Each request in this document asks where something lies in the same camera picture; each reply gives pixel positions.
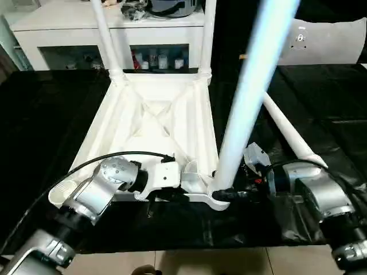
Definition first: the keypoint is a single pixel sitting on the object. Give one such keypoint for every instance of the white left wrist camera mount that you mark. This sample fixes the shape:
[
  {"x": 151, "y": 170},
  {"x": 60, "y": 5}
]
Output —
[{"x": 166, "y": 174}]

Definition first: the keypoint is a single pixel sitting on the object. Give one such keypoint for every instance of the grey cushion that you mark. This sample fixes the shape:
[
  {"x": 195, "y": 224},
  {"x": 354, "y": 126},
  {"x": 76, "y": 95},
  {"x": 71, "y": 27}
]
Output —
[{"x": 329, "y": 43}]

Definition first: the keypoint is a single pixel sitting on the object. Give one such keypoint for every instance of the white plastic table top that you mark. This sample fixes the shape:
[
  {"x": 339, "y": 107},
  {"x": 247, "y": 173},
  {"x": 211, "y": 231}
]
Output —
[{"x": 160, "y": 94}]

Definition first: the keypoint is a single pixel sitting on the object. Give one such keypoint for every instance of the dark robot foot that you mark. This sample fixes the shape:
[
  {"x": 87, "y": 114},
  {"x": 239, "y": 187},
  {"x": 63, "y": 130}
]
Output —
[{"x": 146, "y": 270}]

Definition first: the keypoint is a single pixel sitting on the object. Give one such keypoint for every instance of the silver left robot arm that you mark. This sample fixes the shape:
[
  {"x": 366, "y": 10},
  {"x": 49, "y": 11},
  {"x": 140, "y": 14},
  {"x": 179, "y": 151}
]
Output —
[{"x": 91, "y": 194}]

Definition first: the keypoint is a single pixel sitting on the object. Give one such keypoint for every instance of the white plastic table leg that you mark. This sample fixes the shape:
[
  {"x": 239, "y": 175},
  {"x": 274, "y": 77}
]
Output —
[
  {"x": 106, "y": 37},
  {"x": 286, "y": 129},
  {"x": 207, "y": 37},
  {"x": 249, "y": 86}
]

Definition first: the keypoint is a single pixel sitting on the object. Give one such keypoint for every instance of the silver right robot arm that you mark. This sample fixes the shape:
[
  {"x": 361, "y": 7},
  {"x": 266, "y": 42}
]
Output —
[{"x": 324, "y": 192}]

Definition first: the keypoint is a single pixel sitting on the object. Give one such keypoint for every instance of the white sideboard cabinet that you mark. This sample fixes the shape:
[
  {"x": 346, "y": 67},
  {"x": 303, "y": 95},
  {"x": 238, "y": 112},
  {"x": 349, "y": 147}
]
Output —
[{"x": 57, "y": 31}]

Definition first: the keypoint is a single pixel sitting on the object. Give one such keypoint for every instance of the black work mat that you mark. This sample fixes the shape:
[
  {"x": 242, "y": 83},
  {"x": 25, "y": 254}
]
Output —
[{"x": 43, "y": 129}]

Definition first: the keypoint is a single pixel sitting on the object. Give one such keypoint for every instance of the red packet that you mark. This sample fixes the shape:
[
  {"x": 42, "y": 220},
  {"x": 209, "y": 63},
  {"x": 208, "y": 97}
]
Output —
[{"x": 138, "y": 60}]

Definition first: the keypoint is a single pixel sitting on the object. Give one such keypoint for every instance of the grey curtain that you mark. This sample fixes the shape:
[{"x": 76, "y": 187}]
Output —
[{"x": 6, "y": 64}]

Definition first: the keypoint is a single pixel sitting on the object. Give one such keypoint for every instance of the black cabinet with gold label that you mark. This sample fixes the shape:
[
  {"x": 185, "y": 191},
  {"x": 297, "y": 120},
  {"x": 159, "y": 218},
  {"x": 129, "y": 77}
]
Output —
[{"x": 229, "y": 28}]

